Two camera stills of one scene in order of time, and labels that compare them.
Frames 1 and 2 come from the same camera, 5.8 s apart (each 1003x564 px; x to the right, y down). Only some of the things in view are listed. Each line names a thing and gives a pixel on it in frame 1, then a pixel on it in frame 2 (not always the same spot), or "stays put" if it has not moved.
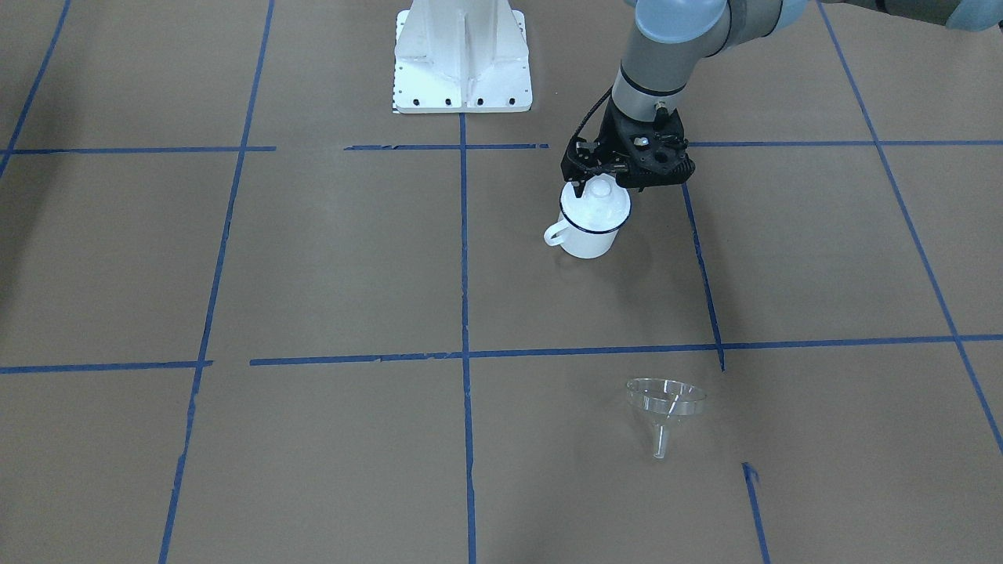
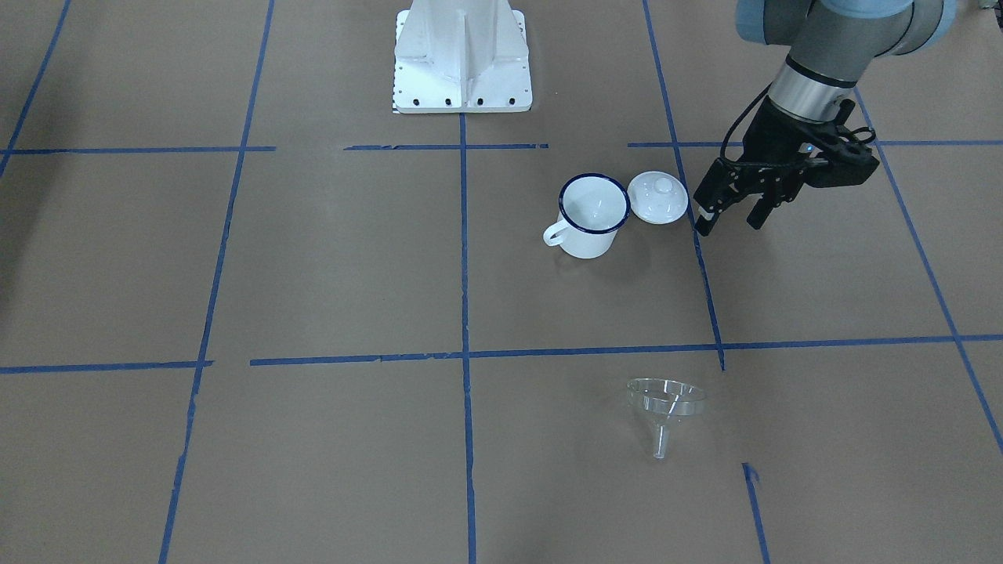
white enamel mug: x=583 y=244 stays put
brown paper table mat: x=251 y=315 stays put
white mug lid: x=604 y=203 → x=657 y=197
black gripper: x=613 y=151 → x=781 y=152
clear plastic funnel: x=664 y=403 stays put
